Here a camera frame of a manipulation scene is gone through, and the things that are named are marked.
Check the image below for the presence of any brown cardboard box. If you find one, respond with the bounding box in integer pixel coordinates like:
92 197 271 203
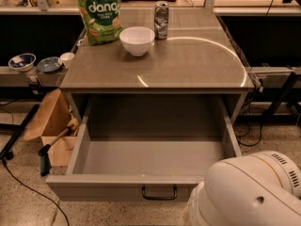
24 89 76 167

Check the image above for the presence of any grey drawer cabinet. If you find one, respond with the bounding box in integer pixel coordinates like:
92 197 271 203
59 7 256 127

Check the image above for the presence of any green dang chips bag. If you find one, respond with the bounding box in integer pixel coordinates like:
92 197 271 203
77 0 122 45

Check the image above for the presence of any grey top drawer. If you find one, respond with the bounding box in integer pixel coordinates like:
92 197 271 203
46 94 240 202

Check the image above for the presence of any crushed silver can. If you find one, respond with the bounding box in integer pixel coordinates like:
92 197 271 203
154 1 169 40

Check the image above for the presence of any black floor cable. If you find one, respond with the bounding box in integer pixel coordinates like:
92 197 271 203
1 158 71 226

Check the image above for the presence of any small white cup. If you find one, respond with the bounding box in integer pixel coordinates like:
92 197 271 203
59 52 75 68

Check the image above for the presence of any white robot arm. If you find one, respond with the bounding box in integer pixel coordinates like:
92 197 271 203
183 151 301 226

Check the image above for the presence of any black handled tool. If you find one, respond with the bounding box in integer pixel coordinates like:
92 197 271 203
38 119 79 177

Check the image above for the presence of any blue plate bowl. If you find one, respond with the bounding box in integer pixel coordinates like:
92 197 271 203
38 56 62 73

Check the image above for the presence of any black drawer handle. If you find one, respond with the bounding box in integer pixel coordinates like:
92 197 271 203
141 186 178 201

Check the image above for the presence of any black pole on floor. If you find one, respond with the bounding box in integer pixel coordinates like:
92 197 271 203
0 105 40 160

